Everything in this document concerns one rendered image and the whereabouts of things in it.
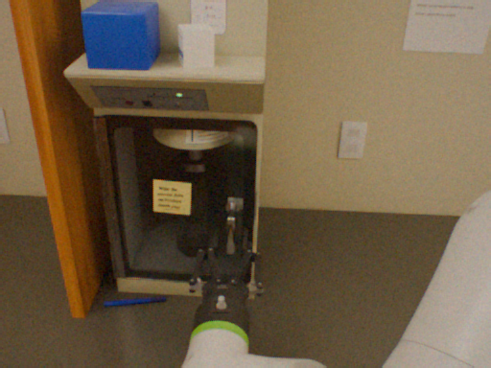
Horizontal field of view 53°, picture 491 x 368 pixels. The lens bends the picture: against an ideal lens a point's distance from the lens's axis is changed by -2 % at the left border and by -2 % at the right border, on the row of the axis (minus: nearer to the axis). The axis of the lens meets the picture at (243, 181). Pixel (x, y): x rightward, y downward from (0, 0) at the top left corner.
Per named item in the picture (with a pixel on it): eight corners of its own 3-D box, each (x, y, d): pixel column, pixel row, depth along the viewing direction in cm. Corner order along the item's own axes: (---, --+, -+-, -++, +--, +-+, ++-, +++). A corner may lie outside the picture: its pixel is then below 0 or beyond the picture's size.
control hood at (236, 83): (91, 103, 92) (84, 50, 87) (264, 109, 92) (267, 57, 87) (70, 127, 82) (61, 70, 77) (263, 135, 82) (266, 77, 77)
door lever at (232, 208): (238, 240, 105) (225, 239, 105) (239, 202, 101) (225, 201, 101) (236, 256, 101) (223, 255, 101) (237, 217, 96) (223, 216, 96)
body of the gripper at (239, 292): (248, 300, 80) (250, 264, 89) (197, 297, 81) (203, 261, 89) (247, 332, 84) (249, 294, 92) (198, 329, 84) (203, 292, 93)
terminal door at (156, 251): (118, 276, 113) (97, 114, 93) (251, 284, 112) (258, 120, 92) (117, 279, 112) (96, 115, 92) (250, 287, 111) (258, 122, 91)
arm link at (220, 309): (191, 362, 80) (247, 366, 80) (189, 310, 74) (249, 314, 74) (196, 334, 86) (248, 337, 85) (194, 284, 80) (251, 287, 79)
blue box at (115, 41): (105, 52, 87) (100, -1, 82) (161, 54, 86) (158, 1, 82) (86, 69, 78) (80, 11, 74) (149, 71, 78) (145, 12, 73)
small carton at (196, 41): (178, 59, 83) (177, 24, 80) (208, 58, 85) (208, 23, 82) (183, 68, 79) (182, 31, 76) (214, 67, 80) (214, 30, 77)
